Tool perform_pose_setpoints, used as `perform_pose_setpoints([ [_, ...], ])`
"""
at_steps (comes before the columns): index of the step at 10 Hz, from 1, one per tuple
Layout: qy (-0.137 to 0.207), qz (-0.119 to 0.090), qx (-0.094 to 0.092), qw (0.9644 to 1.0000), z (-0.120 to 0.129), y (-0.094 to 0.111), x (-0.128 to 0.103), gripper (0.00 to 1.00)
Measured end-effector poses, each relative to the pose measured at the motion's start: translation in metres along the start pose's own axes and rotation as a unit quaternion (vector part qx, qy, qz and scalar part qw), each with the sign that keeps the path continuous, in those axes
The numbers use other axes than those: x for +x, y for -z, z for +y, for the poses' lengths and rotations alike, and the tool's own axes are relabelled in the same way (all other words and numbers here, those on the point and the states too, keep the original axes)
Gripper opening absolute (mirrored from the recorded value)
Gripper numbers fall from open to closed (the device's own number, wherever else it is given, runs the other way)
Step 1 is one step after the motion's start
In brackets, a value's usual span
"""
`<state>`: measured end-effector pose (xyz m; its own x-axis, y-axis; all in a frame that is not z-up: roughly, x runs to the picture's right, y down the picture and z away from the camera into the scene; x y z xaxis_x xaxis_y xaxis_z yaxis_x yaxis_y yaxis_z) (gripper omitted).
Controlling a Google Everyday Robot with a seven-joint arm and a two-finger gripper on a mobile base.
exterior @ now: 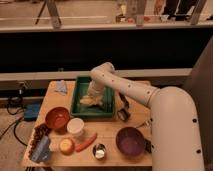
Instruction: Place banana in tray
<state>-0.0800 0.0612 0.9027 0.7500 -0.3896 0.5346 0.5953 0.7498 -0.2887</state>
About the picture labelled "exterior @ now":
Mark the green plastic tray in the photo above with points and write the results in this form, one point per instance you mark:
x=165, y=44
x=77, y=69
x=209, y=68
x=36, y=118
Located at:
x=105, y=108

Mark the yellow banana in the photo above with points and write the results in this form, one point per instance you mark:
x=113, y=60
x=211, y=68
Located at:
x=89, y=101

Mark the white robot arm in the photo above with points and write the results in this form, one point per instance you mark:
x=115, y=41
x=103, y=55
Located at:
x=176, y=141

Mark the red bowl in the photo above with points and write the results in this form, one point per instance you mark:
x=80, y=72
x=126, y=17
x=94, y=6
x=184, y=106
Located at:
x=57, y=118

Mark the small metal cup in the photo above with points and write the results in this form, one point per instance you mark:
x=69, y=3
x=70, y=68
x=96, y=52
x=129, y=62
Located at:
x=99, y=151

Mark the blue cloth toy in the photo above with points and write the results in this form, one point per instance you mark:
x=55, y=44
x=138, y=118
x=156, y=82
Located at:
x=42, y=151

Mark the orange carrot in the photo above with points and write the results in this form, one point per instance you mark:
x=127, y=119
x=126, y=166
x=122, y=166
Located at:
x=82, y=146

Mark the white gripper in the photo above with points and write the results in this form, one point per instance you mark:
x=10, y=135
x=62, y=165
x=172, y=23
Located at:
x=95, y=90

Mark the purple bowl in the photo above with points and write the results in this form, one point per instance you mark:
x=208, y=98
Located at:
x=130, y=142

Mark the blue box on floor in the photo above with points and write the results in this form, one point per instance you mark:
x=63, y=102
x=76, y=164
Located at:
x=31, y=112

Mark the yellow round fruit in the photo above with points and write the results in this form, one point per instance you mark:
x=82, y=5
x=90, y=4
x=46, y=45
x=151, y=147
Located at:
x=66, y=146

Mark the light blue crumpled cloth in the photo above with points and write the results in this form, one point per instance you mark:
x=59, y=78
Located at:
x=61, y=87

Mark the dark red grapes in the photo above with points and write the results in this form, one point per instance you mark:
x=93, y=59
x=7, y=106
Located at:
x=39, y=132

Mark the white cup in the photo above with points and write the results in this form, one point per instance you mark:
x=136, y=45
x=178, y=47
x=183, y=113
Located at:
x=75, y=127

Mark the black metal measuring cup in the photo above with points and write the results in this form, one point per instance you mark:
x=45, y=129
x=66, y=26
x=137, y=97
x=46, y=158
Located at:
x=123, y=113

